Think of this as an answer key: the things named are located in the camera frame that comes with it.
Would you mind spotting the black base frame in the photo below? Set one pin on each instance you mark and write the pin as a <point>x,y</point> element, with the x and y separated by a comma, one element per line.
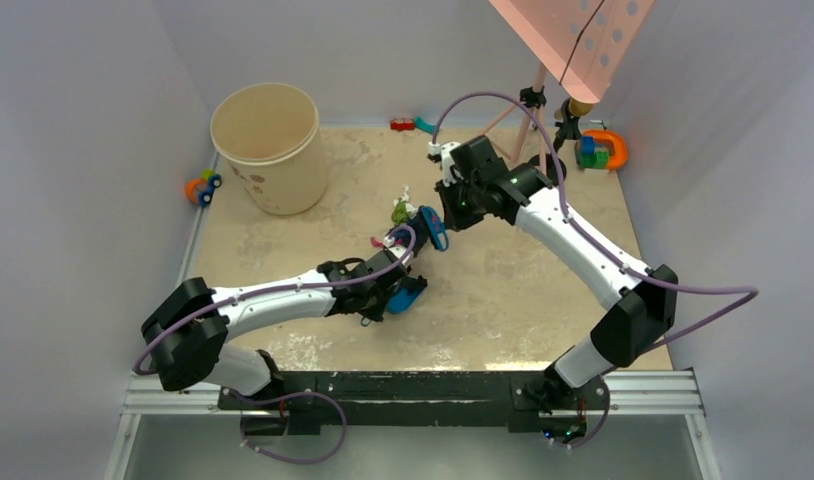
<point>305,402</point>

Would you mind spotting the green white paper scrap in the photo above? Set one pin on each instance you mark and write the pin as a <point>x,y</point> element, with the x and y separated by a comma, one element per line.
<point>403,210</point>

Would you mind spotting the blue dustpan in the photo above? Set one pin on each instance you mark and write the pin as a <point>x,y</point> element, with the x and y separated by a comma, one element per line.
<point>405,297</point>

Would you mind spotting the blue hand brush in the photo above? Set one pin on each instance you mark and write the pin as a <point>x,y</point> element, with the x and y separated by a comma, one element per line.
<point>436,228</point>

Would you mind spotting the black microphone stand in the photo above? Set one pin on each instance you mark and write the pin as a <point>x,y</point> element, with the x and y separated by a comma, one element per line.
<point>567,118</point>

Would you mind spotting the pink music stand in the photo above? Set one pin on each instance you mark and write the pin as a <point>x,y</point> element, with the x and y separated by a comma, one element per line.
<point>580,43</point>

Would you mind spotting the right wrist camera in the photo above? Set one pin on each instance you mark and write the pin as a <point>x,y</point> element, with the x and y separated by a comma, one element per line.
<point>441,154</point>

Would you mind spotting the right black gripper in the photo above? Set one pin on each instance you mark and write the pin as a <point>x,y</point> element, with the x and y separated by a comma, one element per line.
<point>453,219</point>

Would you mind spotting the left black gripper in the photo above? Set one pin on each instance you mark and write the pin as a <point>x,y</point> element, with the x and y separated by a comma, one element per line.
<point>378,310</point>

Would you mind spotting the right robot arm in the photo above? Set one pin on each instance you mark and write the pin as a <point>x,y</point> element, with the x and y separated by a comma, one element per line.
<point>639,310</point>

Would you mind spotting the beige round bin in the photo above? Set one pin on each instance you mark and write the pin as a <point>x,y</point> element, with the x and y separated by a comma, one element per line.
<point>269,135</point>

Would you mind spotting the red toy block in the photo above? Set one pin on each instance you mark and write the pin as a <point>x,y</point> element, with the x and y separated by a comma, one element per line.
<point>402,124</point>

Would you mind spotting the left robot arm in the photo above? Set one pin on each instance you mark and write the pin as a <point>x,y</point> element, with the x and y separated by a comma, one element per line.
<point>188,335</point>

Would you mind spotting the teal toy piece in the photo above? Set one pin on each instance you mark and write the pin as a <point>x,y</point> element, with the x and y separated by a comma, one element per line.
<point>425,126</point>

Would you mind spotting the orange toy car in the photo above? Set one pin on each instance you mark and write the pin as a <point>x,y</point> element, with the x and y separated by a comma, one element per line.
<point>200,191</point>

